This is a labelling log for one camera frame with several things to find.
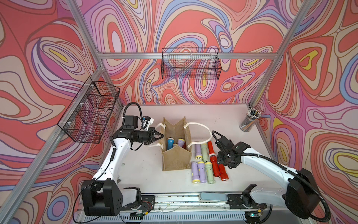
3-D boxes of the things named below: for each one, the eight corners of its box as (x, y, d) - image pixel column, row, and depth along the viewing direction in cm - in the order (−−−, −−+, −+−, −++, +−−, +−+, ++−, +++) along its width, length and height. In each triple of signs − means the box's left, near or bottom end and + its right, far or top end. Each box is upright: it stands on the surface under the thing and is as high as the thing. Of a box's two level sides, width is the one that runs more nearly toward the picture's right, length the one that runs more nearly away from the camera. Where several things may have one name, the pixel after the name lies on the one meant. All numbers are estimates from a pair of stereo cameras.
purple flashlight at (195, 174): (191, 183, 81) (192, 182, 79) (190, 163, 89) (191, 161, 87) (199, 183, 81) (200, 182, 79) (198, 163, 89) (198, 161, 87)
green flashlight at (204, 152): (202, 162, 89) (202, 160, 87) (200, 145, 97) (201, 143, 94) (208, 162, 89) (209, 160, 87) (206, 145, 97) (206, 143, 94)
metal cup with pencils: (238, 129, 105) (245, 114, 92) (242, 119, 111) (250, 105, 98) (249, 134, 102) (259, 119, 89) (253, 124, 108) (262, 109, 95)
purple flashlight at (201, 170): (198, 182, 81) (199, 181, 79) (197, 163, 89) (197, 161, 86) (206, 182, 81) (206, 181, 79) (203, 163, 89) (204, 161, 86)
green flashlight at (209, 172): (207, 184, 80) (208, 183, 79) (205, 163, 88) (205, 162, 87) (214, 184, 80) (215, 183, 79) (211, 163, 88) (212, 162, 87)
